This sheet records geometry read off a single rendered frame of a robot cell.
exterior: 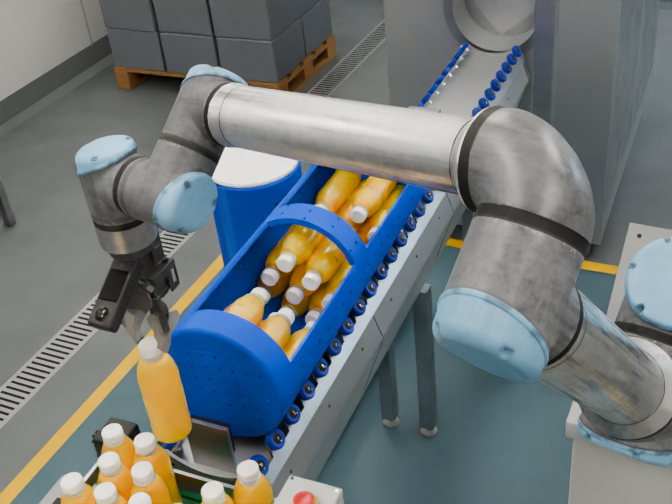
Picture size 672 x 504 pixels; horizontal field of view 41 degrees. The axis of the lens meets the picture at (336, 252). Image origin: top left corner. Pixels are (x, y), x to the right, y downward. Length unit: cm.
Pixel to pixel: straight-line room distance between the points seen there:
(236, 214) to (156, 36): 322
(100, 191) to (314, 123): 38
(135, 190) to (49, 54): 494
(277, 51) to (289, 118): 424
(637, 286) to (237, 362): 76
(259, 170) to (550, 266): 184
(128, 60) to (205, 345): 432
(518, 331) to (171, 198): 57
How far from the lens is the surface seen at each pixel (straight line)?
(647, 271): 142
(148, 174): 127
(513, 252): 85
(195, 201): 126
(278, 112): 114
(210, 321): 175
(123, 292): 141
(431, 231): 256
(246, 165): 266
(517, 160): 88
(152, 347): 152
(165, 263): 148
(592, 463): 176
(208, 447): 185
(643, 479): 176
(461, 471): 306
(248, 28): 534
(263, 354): 172
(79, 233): 458
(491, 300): 84
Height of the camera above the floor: 230
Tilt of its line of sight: 35 degrees down
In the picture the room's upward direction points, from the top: 7 degrees counter-clockwise
